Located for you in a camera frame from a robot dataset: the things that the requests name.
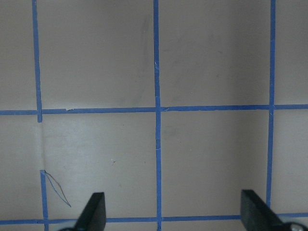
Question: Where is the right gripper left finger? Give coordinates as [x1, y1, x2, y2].
[73, 192, 106, 231]

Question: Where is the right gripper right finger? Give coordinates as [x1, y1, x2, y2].
[240, 190, 289, 231]

